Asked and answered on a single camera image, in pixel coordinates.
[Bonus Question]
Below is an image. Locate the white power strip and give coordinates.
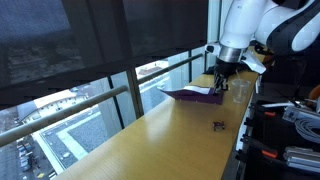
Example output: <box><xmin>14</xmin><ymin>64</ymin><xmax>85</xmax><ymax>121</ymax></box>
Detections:
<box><xmin>282</xmin><ymin>105</ymin><xmax>320</xmax><ymax>123</ymax></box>

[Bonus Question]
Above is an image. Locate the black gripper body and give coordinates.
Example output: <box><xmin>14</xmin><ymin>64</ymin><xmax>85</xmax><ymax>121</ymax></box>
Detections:
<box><xmin>213</xmin><ymin>59</ymin><xmax>240</xmax><ymax>85</ymax></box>

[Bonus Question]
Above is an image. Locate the purple paper folder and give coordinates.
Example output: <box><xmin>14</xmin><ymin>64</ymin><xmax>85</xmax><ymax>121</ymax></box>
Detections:
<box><xmin>159</xmin><ymin>84</ymin><xmax>225</xmax><ymax>106</ymax></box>

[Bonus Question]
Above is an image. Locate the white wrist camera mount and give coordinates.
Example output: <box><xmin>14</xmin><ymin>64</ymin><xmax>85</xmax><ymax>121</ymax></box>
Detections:
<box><xmin>239</xmin><ymin>49</ymin><xmax>268</xmax><ymax>75</ymax></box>

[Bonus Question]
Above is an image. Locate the white paper sheet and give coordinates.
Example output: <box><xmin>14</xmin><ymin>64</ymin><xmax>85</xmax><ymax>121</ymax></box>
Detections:
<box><xmin>182</xmin><ymin>85</ymin><xmax>212</xmax><ymax>95</ymax></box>

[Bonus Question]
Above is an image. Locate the orange rounded object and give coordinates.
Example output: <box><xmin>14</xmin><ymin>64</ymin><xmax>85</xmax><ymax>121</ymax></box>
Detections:
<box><xmin>307</xmin><ymin>84</ymin><xmax>320</xmax><ymax>108</ymax></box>

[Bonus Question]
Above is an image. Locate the dark window frame post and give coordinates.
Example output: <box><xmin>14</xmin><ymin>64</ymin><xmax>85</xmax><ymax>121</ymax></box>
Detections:
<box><xmin>124</xmin><ymin>68</ymin><xmax>145</xmax><ymax>118</ymax></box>

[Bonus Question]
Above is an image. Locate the black metal staple remover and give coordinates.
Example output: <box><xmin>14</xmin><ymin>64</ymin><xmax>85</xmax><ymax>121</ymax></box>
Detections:
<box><xmin>212</xmin><ymin>120</ymin><xmax>227</xmax><ymax>132</ymax></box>

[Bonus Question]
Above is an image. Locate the grey metal window railing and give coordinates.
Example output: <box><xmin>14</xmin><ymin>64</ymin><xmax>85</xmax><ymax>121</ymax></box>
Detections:
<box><xmin>0</xmin><ymin>53</ymin><xmax>204</xmax><ymax>148</ymax></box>

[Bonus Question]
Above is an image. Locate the orange handled black clamp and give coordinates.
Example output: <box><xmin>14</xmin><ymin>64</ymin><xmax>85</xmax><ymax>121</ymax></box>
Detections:
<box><xmin>239</xmin><ymin>134</ymin><xmax>279</xmax><ymax>160</ymax></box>
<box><xmin>249</xmin><ymin>103</ymin><xmax>278</xmax><ymax>118</ymax></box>

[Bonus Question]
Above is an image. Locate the grey metal device block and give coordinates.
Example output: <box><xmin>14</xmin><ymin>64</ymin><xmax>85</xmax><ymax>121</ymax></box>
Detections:
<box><xmin>283</xmin><ymin>145</ymin><xmax>320</xmax><ymax>174</ymax></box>

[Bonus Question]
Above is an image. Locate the coiled grey cable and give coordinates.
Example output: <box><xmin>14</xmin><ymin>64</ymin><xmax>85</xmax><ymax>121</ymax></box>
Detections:
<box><xmin>294</xmin><ymin>117</ymin><xmax>320</xmax><ymax>145</ymax></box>

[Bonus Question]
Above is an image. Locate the dark roller window blind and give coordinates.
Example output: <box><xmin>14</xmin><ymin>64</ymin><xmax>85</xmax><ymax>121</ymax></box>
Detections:
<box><xmin>0</xmin><ymin>0</ymin><xmax>210</xmax><ymax>101</ymax></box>

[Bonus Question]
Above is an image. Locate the clear plastic cup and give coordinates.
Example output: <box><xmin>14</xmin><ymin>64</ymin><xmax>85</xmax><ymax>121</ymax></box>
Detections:
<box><xmin>231</xmin><ymin>78</ymin><xmax>252</xmax><ymax>105</ymax></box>

